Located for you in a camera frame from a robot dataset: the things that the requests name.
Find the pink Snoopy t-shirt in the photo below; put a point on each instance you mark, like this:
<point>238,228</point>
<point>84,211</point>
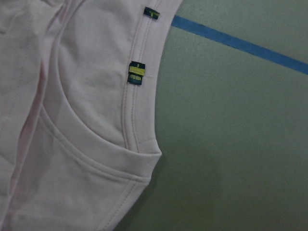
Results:
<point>77,101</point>

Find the blue tape grid lines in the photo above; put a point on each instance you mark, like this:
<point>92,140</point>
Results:
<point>239,44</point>

